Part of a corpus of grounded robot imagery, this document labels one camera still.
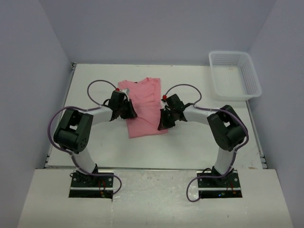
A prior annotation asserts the pink t shirt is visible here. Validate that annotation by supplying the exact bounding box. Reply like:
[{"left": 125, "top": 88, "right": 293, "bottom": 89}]
[{"left": 118, "top": 77, "right": 168, "bottom": 138}]

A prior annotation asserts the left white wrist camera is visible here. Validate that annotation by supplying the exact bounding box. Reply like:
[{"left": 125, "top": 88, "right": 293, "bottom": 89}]
[{"left": 119, "top": 88, "right": 130, "bottom": 96}]

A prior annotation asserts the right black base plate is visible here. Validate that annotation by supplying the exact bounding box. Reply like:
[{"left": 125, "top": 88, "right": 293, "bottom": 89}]
[{"left": 197, "top": 170, "right": 243, "bottom": 199}]

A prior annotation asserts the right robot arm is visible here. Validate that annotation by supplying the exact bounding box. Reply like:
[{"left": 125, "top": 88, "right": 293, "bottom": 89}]
[{"left": 158, "top": 94, "right": 248, "bottom": 187}]

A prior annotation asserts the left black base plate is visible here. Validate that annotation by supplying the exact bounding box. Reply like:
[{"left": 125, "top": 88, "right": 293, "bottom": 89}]
[{"left": 68, "top": 171, "right": 114, "bottom": 200}]

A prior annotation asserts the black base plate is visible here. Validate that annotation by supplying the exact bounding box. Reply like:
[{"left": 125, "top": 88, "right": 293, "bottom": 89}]
[
  {"left": 197, "top": 170, "right": 243, "bottom": 199},
  {"left": 68, "top": 171, "right": 114, "bottom": 200}
]

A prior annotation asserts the white plastic basket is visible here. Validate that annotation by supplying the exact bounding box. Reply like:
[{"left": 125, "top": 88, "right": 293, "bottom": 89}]
[{"left": 209, "top": 51, "right": 262, "bottom": 101}]

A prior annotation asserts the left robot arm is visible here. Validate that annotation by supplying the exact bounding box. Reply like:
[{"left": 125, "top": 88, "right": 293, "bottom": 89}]
[{"left": 47, "top": 89, "right": 137, "bottom": 187}]

